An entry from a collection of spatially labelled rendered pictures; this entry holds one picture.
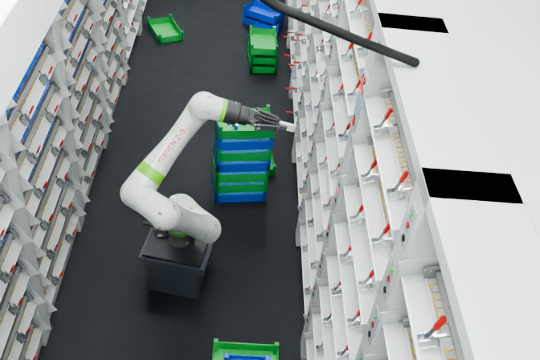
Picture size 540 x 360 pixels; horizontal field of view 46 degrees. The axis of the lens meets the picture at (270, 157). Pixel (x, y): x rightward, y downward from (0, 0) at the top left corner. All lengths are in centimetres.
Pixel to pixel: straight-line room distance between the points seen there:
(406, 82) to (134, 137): 272
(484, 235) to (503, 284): 12
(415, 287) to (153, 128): 297
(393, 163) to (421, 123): 27
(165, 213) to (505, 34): 135
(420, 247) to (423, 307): 13
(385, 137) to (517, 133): 41
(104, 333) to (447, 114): 208
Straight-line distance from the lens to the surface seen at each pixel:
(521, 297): 121
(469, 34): 196
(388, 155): 178
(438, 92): 165
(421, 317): 143
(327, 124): 280
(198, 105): 244
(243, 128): 343
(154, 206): 247
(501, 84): 176
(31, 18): 46
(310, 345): 292
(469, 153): 147
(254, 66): 486
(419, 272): 149
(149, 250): 304
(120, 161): 395
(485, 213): 134
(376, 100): 199
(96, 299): 326
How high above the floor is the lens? 260
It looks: 40 degrees down
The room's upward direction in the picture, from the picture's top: 8 degrees clockwise
